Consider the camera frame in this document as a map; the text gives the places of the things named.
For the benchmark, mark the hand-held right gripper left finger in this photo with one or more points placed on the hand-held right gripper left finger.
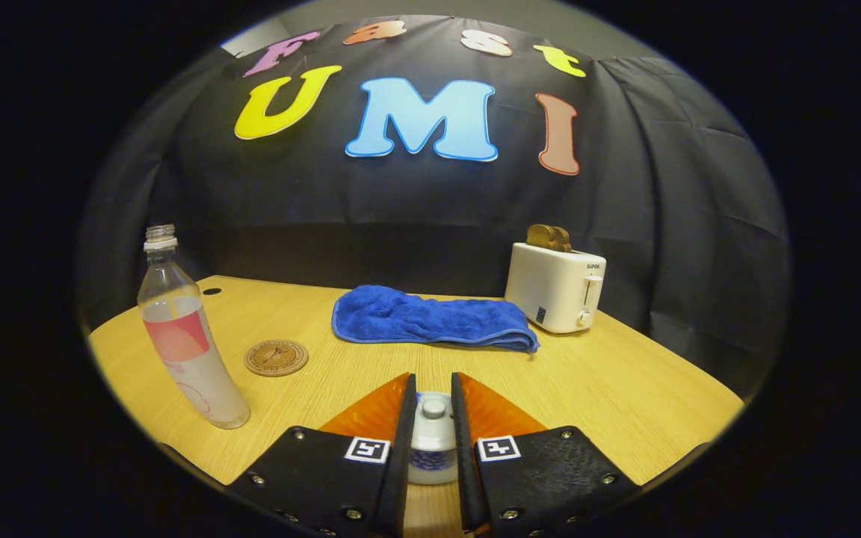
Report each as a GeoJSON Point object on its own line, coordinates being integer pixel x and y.
{"type": "Point", "coordinates": [400, 463]}

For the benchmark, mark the white toaster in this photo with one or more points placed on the white toaster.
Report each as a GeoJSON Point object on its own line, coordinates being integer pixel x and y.
{"type": "Point", "coordinates": [550, 288]}

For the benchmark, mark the black backdrop cloth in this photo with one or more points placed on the black backdrop cloth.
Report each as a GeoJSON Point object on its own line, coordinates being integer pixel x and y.
{"type": "Point", "coordinates": [400, 224]}

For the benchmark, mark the clear plastic water bottle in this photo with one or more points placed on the clear plastic water bottle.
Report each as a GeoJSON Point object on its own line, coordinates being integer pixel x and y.
{"type": "Point", "coordinates": [184, 351]}

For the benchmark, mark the brown toast slice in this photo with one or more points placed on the brown toast slice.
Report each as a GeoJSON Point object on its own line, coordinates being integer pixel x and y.
{"type": "Point", "coordinates": [541, 237]}
{"type": "Point", "coordinates": [564, 240]}

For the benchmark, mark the blue towel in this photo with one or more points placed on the blue towel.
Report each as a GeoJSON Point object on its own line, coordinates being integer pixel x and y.
{"type": "Point", "coordinates": [430, 317]}

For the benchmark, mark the round wooden coaster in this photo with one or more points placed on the round wooden coaster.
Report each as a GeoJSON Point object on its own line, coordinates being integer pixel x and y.
{"type": "Point", "coordinates": [276, 358]}

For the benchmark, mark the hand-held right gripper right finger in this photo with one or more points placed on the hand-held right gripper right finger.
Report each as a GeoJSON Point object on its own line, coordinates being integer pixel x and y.
{"type": "Point", "coordinates": [464, 463]}

